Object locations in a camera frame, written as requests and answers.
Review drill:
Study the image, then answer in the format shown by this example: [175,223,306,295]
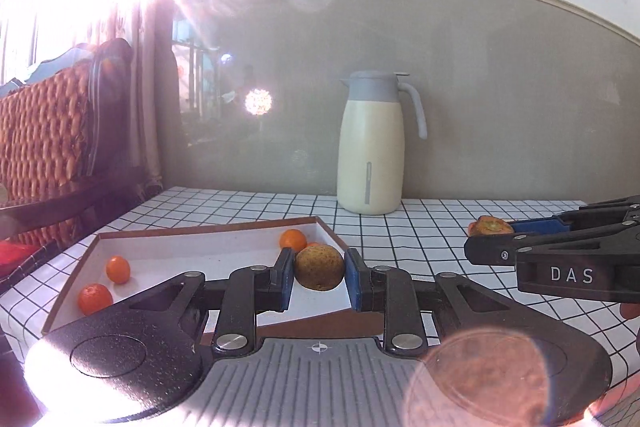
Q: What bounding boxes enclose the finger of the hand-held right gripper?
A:
[463,225,640,268]
[509,195,640,235]

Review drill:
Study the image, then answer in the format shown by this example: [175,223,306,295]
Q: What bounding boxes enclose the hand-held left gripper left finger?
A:
[114,247,297,356]

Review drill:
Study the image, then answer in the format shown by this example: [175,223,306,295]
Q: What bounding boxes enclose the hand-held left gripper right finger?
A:
[343,248,502,354]

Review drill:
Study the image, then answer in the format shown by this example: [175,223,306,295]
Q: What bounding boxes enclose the orange persimmon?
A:
[468,215,515,236]

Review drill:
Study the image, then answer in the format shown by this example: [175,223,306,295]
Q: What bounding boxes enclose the brown speckled round fruit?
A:
[293,243,346,292]

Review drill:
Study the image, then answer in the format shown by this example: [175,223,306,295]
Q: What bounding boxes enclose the large orange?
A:
[279,229,308,254]

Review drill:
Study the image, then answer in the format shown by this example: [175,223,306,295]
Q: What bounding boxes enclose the cardboard tray with white inside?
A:
[40,216,351,336]

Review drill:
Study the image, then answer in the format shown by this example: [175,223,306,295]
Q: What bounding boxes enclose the small orange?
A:
[105,255,132,284]

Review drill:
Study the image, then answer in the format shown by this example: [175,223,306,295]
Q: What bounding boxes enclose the medium orange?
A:
[77,283,114,315]

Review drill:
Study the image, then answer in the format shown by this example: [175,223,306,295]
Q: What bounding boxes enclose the white grid tablecloth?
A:
[0,186,640,427]

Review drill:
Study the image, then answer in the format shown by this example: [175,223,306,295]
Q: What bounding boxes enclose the cream thermos jug grey lid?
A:
[336,70,429,215]

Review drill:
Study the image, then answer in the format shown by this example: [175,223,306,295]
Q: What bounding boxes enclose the wicker-backed chair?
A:
[0,38,167,258]

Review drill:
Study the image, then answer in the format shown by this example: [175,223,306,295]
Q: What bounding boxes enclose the beige patterned curtain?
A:
[87,0,177,205]

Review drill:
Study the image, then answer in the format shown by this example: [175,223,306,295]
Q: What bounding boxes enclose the red plastic item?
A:
[0,243,37,265]

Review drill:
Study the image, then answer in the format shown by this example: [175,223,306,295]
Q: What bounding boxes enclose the woven orange sofa cushion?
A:
[0,66,97,210]

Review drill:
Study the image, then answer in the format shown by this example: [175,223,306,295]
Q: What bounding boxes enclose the blue furniture top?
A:
[0,46,98,88]

